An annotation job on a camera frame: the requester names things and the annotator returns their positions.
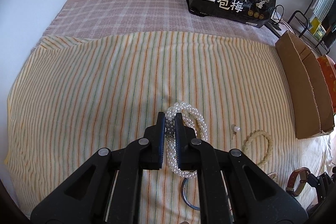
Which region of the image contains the orange patterned box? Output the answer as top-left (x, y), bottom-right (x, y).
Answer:
top-left (317, 55), bottom-right (336, 114)

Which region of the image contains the black cable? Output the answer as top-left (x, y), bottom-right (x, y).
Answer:
top-left (265, 4), bottom-right (287, 30)

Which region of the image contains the red leather strap watch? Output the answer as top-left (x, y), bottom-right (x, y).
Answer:
top-left (286, 167), bottom-right (310, 197)

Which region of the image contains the yellow striped towel blanket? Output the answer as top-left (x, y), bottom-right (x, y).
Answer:
top-left (5, 31), bottom-right (332, 215)

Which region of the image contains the pink plaid blanket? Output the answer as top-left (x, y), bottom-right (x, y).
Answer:
top-left (43, 0), bottom-right (278, 46)

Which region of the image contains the black metal rack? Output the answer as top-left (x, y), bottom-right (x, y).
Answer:
top-left (288, 0), bottom-right (335, 54)

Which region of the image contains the small pearl earring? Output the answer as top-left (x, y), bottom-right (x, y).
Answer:
top-left (232, 124), bottom-right (241, 138)

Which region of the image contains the white multi-strand pearl bracelet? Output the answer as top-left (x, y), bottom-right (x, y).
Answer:
top-left (165, 101), bottom-right (209, 179)

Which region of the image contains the pale jade bead bracelet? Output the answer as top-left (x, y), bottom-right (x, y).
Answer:
top-left (243, 129), bottom-right (274, 169)

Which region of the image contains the blue metal bangle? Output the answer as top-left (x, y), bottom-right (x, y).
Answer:
top-left (180, 178), bottom-right (200, 211)

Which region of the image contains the brown cardboard box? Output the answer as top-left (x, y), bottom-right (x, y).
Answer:
top-left (275, 31), bottom-right (335, 139)

